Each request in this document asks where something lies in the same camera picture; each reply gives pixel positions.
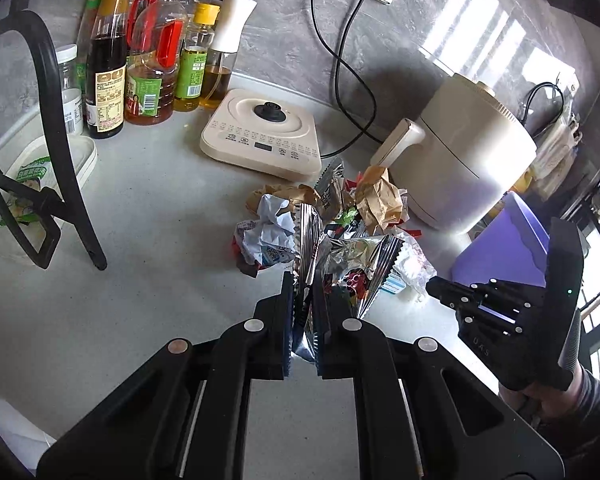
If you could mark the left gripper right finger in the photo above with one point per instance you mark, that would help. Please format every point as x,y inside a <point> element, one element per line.
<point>420,414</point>

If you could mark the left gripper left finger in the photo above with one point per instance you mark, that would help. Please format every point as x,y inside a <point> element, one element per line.
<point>183,413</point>

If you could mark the silver foil snack wrapper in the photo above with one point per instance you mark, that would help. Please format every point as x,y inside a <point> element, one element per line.
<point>358,265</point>

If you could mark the purple plastic trash bin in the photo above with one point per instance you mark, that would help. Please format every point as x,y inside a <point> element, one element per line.
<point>513,247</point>

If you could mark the person's right hand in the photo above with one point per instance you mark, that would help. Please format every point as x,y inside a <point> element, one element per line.
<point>549,402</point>

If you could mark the crumpled white blue wrapper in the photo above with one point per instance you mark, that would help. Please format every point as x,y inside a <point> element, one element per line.
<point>269,240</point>

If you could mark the cream air fryer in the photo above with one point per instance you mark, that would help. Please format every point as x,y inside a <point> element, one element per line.
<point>459,157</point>

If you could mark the crumpled brown paper bag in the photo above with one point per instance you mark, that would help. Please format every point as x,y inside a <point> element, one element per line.
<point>379,202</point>

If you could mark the white plastic tray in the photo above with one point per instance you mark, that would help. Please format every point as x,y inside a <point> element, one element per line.
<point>34,169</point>

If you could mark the cream induction cooker base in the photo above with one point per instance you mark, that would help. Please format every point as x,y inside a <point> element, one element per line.
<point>268,136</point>

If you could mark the dark soy sauce bottle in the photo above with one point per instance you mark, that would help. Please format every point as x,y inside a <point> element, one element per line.
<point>105,70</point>

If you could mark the yellow-cap green-label bottle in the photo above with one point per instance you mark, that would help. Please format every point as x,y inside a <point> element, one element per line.
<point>193,56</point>

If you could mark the white-lid glass jar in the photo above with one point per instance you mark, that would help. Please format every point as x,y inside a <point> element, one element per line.
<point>71,92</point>

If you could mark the white-top oil sprayer bottle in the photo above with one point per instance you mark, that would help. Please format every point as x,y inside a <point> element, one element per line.
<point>223,51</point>

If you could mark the red-handled cooking oil bottle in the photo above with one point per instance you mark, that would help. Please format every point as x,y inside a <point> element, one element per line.
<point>154,40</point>

